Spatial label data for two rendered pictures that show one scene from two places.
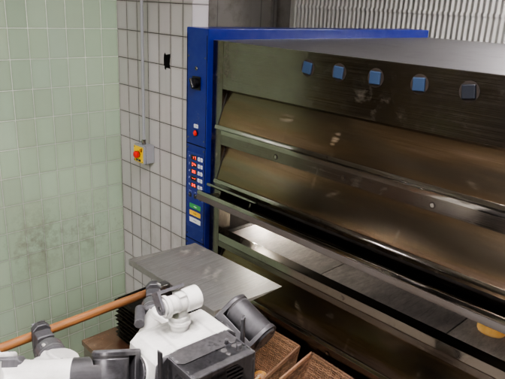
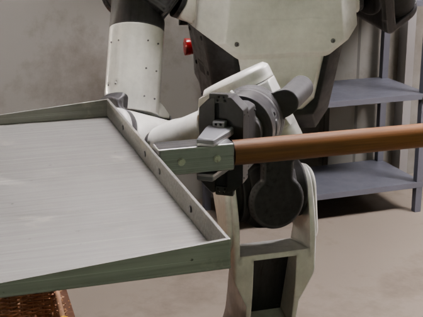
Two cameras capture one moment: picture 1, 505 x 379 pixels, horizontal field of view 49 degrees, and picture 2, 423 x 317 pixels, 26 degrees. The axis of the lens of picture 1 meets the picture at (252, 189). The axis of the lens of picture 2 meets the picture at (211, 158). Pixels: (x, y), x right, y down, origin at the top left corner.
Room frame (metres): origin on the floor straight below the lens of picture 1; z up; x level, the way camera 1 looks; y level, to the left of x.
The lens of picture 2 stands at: (2.75, 0.84, 1.51)
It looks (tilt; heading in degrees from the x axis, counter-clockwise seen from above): 17 degrees down; 208
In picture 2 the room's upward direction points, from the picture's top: straight up
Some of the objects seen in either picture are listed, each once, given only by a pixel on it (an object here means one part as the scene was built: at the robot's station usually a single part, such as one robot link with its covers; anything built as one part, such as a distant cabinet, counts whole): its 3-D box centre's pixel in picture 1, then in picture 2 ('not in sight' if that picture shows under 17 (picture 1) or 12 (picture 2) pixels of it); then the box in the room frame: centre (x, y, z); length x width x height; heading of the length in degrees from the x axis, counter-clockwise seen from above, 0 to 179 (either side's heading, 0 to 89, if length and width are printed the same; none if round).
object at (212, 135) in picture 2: not in sight; (213, 132); (1.85, 0.36, 1.24); 0.06 x 0.03 x 0.02; 11
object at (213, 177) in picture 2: not in sight; (213, 172); (1.85, 0.36, 1.19); 0.06 x 0.03 x 0.02; 11
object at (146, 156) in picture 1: (143, 153); not in sight; (2.92, 0.61, 1.46); 0.10 x 0.07 x 0.10; 45
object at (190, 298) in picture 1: (181, 304); not in sight; (1.32, 0.18, 1.47); 0.10 x 0.07 x 0.09; 131
